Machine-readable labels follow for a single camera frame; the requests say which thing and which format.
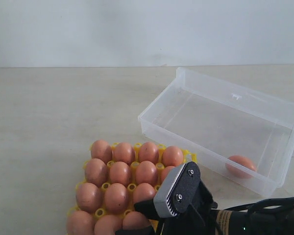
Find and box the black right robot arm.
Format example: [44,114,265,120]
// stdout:
[116,177,294,235]

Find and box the black cable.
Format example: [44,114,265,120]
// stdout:
[191,195,294,235]

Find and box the clear plastic container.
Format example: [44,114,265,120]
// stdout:
[138,67,294,197]

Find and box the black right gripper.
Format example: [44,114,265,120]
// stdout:
[115,181,220,235]

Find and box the brown egg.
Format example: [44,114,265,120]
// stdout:
[109,162,131,187]
[84,159,108,188]
[94,215,123,235]
[160,166,175,183]
[225,155,257,179]
[162,146,184,166]
[90,140,113,164]
[138,141,159,164]
[66,211,95,235]
[113,142,135,165]
[122,211,151,230]
[133,183,156,204]
[135,161,158,186]
[104,183,129,214]
[75,183,103,213]

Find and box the yellow plastic egg tray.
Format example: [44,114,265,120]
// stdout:
[68,143,197,228]

